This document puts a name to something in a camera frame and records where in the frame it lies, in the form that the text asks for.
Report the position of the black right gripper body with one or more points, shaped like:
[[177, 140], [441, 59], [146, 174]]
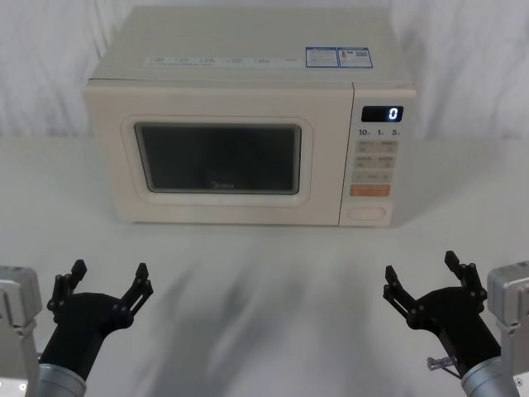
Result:
[[454, 322]]

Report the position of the white curtain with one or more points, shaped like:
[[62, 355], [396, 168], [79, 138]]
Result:
[[41, 62]]

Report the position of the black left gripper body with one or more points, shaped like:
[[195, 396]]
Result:
[[84, 322]]

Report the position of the cream microwave oven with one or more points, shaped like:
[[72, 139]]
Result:
[[231, 99]]

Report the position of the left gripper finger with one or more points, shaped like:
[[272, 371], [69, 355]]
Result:
[[138, 287], [62, 287]]

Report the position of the white table cloth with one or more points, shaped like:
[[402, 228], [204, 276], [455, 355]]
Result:
[[264, 297]]

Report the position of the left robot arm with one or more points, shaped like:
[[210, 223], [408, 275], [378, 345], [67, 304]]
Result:
[[16, 322]]

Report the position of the cream oven control panel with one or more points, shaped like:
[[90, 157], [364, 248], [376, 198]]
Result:
[[374, 165]]

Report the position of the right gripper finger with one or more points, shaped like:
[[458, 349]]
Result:
[[469, 279], [398, 293]]

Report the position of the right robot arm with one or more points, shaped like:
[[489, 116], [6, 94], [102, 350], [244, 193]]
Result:
[[510, 314]]

